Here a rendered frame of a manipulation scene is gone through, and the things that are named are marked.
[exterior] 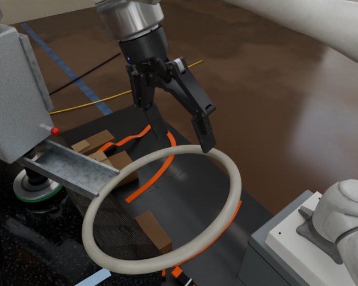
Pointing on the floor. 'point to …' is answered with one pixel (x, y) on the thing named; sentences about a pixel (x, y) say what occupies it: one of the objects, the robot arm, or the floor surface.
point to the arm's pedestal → (269, 255)
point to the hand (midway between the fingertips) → (182, 137)
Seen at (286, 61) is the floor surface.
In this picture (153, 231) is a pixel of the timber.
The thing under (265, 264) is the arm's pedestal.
